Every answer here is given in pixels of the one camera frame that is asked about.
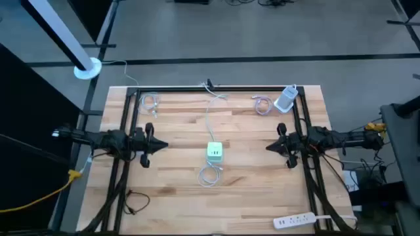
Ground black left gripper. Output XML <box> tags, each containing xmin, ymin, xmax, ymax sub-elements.
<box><xmin>131</xmin><ymin>123</ymin><xmax>169</xmax><ymax>168</ymax></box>

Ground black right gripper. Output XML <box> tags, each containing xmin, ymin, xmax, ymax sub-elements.
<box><xmin>265</xmin><ymin>123</ymin><xmax>308</xmax><ymax>169</ymax></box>

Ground white tower power strip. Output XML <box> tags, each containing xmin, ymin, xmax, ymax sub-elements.
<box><xmin>273</xmin><ymin>84</ymin><xmax>300</xmax><ymax>114</ymax></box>

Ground mint green cube power strip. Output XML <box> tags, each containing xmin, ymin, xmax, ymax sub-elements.
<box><xmin>206</xmin><ymin>141</ymin><xmax>224</xmax><ymax>164</ymax></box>

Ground white flat power strip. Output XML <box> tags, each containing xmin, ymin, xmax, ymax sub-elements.
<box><xmin>272</xmin><ymin>211</ymin><xmax>318</xmax><ymax>230</ymax></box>

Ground white paper box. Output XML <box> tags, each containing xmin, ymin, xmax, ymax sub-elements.
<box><xmin>342</xmin><ymin>169</ymin><xmax>361</xmax><ymax>193</ymax></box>

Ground black power supply box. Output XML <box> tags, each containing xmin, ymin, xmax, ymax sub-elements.
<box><xmin>356</xmin><ymin>168</ymin><xmax>385</xmax><ymax>191</ymax></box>

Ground yellow power plug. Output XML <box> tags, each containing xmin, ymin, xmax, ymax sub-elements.
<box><xmin>364</xmin><ymin>121</ymin><xmax>388</xmax><ymax>139</ymax></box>

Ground dark grey side table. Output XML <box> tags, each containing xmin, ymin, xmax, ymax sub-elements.
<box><xmin>379</xmin><ymin>94</ymin><xmax>420</xmax><ymax>236</ymax></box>

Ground white pole with round base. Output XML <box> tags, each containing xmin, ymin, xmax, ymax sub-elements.
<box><xmin>20</xmin><ymin>0</ymin><xmax>103</xmax><ymax>81</ymax></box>

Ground thin white coiled cable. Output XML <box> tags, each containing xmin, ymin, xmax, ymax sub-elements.
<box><xmin>137</xmin><ymin>92</ymin><xmax>162</xmax><ymax>119</ymax></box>

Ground white cube strip power cord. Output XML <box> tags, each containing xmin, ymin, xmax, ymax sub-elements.
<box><xmin>203</xmin><ymin>83</ymin><xmax>230</xmax><ymax>144</ymax></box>

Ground black aluminium table frame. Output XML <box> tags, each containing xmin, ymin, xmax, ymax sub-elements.
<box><xmin>100</xmin><ymin>85</ymin><xmax>333</xmax><ymax>235</ymax></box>

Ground black sleeved cable bundle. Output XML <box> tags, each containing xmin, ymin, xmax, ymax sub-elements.
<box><xmin>78</xmin><ymin>153</ymin><xmax>132</xmax><ymax>235</ymax></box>
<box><xmin>301</xmin><ymin>152</ymin><xmax>359</xmax><ymax>235</ymax></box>

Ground thin white floor cable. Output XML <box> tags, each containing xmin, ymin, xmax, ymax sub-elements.
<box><xmin>100</xmin><ymin>59</ymin><xmax>140</xmax><ymax>87</ymax></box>

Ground white flat strip power cord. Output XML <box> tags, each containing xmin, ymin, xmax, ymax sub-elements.
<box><xmin>315</xmin><ymin>214</ymin><xmax>358</xmax><ymax>230</ymax></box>

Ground yellow extension cord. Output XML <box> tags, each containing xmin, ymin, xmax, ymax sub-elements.
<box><xmin>0</xmin><ymin>169</ymin><xmax>83</xmax><ymax>214</ymax></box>

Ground black partition wall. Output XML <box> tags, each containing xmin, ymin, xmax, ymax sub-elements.
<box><xmin>0</xmin><ymin>0</ymin><xmax>117</xmax><ymax>232</ymax></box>

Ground black floor cables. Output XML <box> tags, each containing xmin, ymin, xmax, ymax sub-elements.
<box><xmin>222</xmin><ymin>0</ymin><xmax>298</xmax><ymax>8</ymax></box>

